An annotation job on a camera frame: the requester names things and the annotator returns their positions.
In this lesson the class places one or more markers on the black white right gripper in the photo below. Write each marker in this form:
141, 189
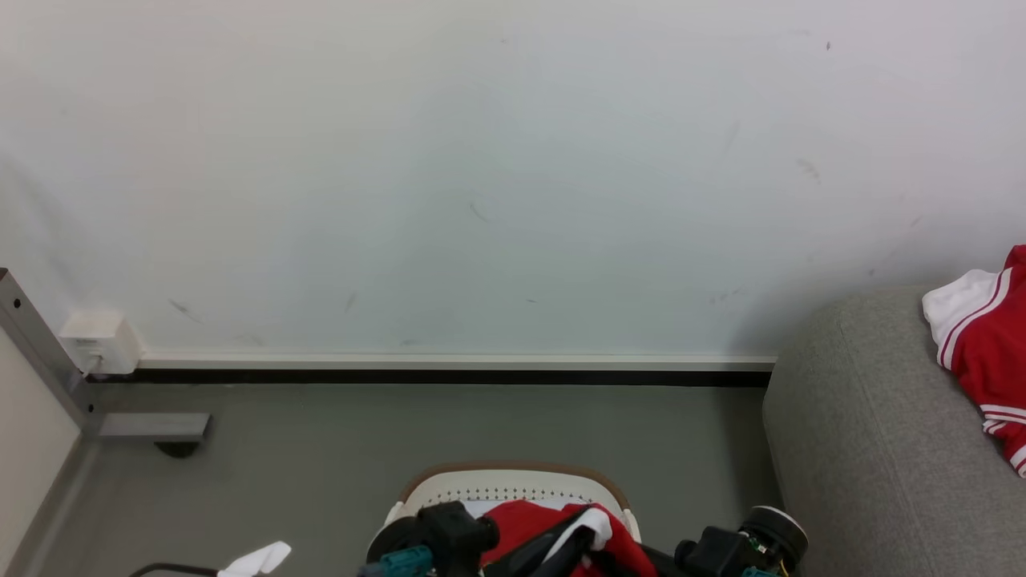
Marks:
721, 553

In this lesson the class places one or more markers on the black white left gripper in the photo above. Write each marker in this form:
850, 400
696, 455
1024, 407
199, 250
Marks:
449, 533

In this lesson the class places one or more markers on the red and white jacket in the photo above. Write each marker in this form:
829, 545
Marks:
525, 521

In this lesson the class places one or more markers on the red jacket with striped cuffs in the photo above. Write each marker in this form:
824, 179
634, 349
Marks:
990, 353

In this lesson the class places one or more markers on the grey fabric sofa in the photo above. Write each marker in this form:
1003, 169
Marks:
874, 449

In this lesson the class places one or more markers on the white laundry basket brown rim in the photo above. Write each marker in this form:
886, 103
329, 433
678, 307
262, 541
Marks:
513, 485

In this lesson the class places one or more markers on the white and black baseboard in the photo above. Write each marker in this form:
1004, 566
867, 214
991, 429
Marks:
449, 369

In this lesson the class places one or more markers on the white crumpled cloth piece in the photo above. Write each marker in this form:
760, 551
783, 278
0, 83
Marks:
256, 559

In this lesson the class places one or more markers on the black caster wheel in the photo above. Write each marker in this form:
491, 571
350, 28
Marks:
178, 449

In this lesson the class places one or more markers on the beige partition panel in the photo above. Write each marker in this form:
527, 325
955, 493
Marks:
28, 449

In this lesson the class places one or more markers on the grey metal frame leg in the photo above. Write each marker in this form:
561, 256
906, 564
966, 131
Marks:
152, 425

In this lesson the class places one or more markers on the white wall socket box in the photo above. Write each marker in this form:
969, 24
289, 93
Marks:
100, 340

